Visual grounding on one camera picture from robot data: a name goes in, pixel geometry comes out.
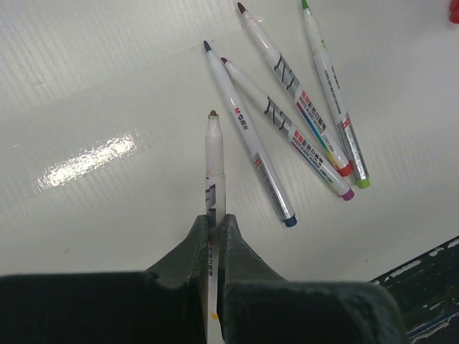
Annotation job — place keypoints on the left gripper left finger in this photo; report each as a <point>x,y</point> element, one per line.
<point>162,304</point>

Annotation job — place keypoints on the red pen cap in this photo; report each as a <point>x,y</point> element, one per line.
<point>454,11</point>

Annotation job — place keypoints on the blue whiteboard marker pen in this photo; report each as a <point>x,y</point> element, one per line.
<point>258,155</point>

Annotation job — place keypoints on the green whiteboard marker pen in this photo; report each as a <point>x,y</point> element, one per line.
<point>336,105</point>

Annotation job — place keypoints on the red whiteboard marker pen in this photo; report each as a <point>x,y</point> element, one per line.
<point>303,104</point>

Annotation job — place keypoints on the yellow whiteboard marker pen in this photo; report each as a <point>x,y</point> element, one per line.
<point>215,197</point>

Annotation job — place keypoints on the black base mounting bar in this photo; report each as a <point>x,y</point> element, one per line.
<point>426,291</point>

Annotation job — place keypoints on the purple whiteboard marker pen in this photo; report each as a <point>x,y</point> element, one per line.
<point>290,132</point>

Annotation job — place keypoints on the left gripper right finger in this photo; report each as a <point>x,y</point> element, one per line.
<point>260,306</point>

